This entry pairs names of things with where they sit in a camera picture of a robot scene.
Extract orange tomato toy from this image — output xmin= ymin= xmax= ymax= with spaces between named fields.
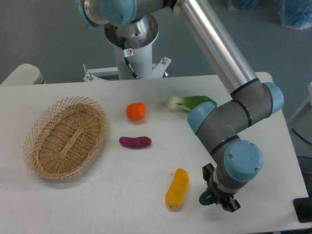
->
xmin=126 ymin=102 xmax=146 ymax=121

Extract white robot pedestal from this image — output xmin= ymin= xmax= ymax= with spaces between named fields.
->
xmin=83 ymin=15 xmax=171 ymax=82

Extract blue plastic bag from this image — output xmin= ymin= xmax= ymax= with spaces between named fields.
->
xmin=228 ymin=0 xmax=260 ymax=11
xmin=279 ymin=0 xmax=312 ymax=30

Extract yellow mango toy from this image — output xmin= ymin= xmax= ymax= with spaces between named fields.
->
xmin=165 ymin=168 xmax=189 ymax=209

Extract green bok choy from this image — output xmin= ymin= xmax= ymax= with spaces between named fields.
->
xmin=167 ymin=95 xmax=217 ymax=112

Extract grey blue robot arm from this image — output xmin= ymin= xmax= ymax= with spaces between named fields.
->
xmin=76 ymin=0 xmax=284 ymax=212

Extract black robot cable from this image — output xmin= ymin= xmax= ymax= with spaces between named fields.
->
xmin=121 ymin=37 xmax=139 ymax=79

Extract purple sweet potato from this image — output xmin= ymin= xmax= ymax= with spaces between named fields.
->
xmin=119 ymin=136 xmax=152 ymax=149

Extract black floor cable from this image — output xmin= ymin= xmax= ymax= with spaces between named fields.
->
xmin=292 ymin=127 xmax=312 ymax=144

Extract white chair armrest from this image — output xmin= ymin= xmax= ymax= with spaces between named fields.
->
xmin=1 ymin=63 xmax=46 ymax=87

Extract black device at edge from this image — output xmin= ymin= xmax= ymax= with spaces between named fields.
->
xmin=293 ymin=197 xmax=312 ymax=223

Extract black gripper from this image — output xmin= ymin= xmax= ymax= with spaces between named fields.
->
xmin=202 ymin=163 xmax=241 ymax=212

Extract woven wicker basket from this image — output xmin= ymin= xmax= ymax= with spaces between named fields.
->
xmin=23 ymin=97 xmax=108 ymax=179

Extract blue plastic bag left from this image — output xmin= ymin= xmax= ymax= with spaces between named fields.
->
xmin=228 ymin=0 xmax=260 ymax=11

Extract green cucumber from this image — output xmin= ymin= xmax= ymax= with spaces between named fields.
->
xmin=199 ymin=190 xmax=218 ymax=206

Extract white furniture at right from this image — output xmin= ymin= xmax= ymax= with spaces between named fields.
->
xmin=287 ymin=83 xmax=312 ymax=126

